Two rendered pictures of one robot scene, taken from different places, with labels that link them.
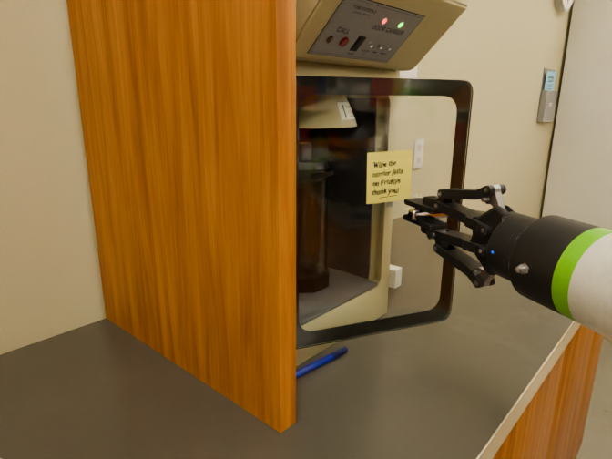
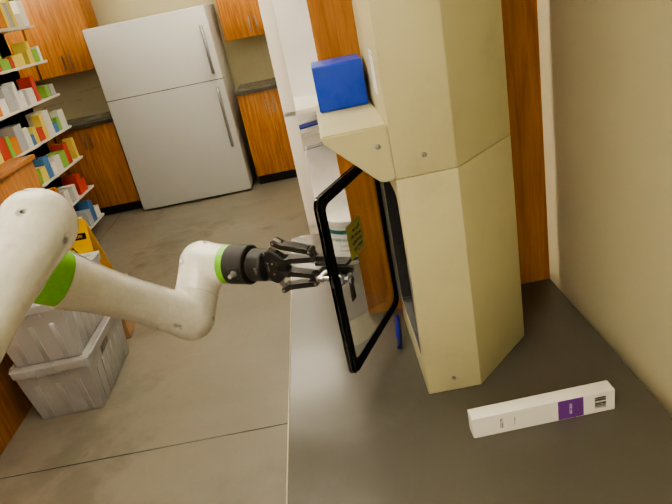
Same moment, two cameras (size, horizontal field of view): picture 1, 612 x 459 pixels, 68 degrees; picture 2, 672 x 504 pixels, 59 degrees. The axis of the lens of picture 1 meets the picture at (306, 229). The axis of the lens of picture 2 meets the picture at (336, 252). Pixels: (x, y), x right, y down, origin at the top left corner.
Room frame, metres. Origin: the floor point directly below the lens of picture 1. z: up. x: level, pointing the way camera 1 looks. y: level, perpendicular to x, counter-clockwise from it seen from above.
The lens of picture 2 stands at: (1.53, -0.90, 1.74)
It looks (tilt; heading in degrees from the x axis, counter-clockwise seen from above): 24 degrees down; 140
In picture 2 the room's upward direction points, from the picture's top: 12 degrees counter-clockwise
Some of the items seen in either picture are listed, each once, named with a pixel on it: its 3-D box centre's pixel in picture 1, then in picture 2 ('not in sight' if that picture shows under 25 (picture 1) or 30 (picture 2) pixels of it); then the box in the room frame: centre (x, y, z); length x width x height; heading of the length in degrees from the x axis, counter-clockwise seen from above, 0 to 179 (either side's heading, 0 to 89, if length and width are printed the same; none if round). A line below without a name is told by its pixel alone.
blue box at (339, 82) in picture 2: not in sight; (339, 82); (0.63, -0.04, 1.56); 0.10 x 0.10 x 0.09; 48
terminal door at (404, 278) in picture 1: (378, 215); (362, 259); (0.67, -0.11, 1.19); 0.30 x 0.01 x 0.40; 111
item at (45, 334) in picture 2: not in sight; (55, 307); (-1.61, -0.21, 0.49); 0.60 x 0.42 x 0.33; 138
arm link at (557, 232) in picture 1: (563, 263); (242, 265); (0.44, -0.26, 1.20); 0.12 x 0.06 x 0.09; 111
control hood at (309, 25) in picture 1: (380, 26); (351, 138); (0.70, -0.10, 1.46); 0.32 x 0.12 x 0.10; 138
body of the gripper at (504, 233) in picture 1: (505, 243); (270, 265); (0.51, -0.23, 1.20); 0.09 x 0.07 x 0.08; 21
